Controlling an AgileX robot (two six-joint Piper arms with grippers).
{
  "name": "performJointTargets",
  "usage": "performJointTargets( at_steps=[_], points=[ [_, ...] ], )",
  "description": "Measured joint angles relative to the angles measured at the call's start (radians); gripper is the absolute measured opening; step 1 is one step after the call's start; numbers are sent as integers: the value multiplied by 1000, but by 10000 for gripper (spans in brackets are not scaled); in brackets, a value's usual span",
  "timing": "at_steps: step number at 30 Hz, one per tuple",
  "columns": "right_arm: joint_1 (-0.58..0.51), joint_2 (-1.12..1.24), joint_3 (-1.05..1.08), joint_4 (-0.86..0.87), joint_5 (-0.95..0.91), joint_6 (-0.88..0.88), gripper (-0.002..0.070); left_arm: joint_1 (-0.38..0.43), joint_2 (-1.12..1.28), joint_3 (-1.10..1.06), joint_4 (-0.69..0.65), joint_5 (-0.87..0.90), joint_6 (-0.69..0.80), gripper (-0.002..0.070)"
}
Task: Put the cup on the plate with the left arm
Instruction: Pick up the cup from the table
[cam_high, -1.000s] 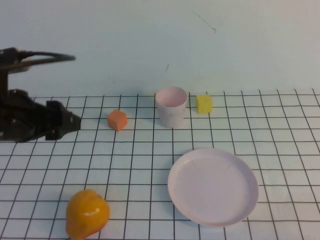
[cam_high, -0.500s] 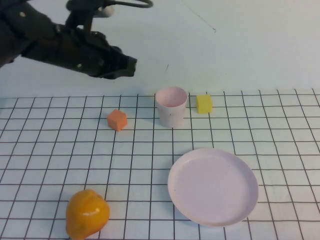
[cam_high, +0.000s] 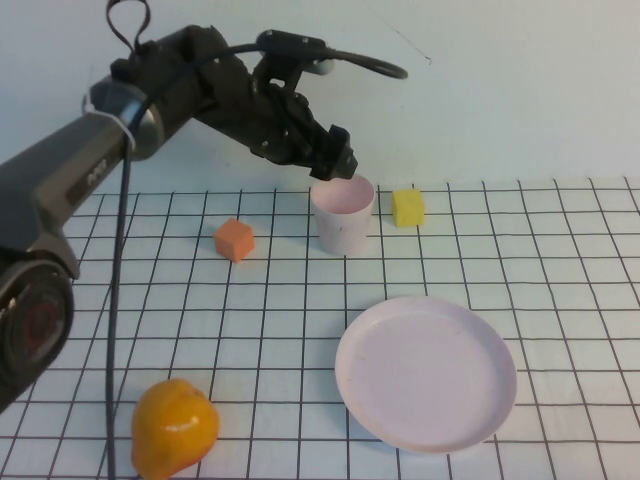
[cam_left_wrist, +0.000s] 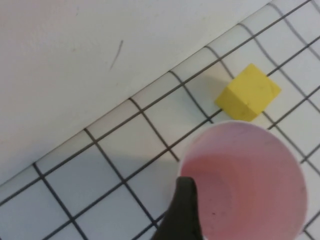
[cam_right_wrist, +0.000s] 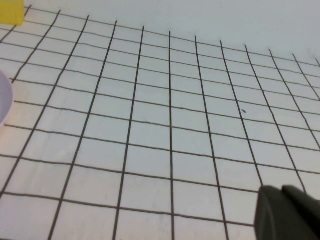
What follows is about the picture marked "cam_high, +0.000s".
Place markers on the orange foam cube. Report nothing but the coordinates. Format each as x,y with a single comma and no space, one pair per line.
232,240

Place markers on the pale pink cup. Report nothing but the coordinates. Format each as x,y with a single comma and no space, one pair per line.
342,225

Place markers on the pale pink plate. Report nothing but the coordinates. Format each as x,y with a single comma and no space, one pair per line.
425,375

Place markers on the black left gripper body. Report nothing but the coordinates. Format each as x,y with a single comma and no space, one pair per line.
280,130

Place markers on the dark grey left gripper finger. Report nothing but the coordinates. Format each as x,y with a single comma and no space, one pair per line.
342,142
327,165

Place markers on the white zip tie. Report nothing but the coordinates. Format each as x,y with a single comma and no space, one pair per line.
112,120

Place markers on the orange yellow mango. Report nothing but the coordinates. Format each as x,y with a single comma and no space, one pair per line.
172,430

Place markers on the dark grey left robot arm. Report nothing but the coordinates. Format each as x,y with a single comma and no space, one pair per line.
75,170

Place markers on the white black-grid tablecloth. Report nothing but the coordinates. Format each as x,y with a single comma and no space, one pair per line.
550,260

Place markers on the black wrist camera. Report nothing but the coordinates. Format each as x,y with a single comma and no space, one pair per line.
290,41

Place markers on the yellow foam cube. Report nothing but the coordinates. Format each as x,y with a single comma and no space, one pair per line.
409,208

